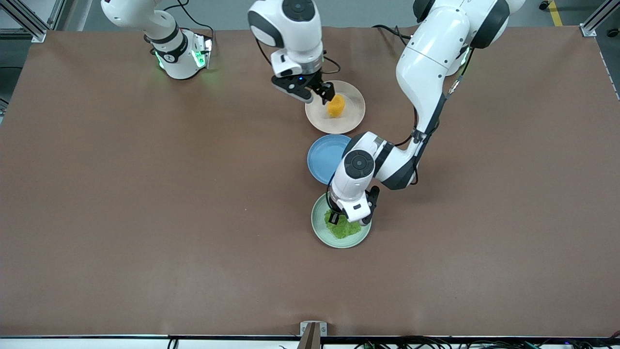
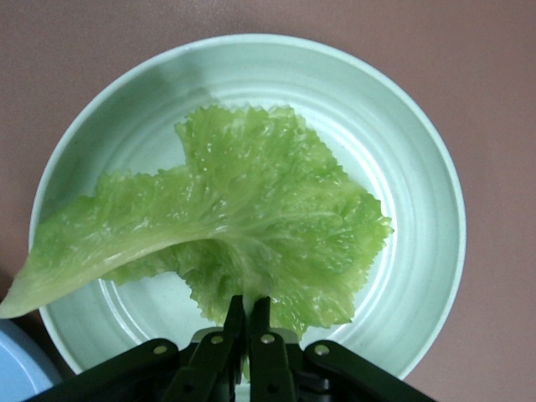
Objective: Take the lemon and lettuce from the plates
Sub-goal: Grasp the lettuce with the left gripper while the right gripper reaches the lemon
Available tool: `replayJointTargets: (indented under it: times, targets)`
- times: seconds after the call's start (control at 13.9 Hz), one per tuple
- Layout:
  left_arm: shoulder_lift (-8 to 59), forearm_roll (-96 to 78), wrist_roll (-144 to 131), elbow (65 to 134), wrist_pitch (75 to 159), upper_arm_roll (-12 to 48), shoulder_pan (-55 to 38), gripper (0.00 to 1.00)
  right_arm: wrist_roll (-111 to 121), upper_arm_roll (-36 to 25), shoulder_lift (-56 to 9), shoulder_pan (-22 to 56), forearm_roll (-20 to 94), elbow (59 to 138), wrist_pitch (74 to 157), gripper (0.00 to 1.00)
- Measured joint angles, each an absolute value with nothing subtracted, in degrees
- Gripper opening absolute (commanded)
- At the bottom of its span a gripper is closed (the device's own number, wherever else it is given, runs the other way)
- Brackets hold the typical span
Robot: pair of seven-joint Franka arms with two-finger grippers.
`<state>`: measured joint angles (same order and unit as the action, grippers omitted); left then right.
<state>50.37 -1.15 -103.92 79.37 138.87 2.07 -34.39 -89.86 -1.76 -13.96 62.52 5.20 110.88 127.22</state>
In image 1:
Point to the yellow lemon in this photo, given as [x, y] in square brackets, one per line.
[337, 107]

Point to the large table cover sheet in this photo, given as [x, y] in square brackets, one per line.
[145, 218]

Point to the blue round plate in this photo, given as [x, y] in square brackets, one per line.
[322, 157]

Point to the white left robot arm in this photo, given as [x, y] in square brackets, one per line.
[426, 63]

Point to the aluminium frame strut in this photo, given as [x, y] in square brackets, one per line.
[592, 28]
[36, 31]

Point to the black caster wheel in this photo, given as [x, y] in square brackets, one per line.
[613, 33]
[544, 5]

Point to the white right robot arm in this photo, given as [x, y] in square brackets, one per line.
[290, 29]

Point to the green lettuce leaf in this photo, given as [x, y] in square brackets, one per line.
[346, 230]

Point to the beige round plate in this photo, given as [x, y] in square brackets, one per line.
[349, 118]

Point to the pale green round plate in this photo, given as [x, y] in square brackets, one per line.
[318, 230]

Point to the silver arm base box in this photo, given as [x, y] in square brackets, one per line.
[203, 51]

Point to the silver mounting bracket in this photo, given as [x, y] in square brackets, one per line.
[304, 327]

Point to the brown camera pole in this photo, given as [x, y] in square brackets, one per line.
[310, 339]

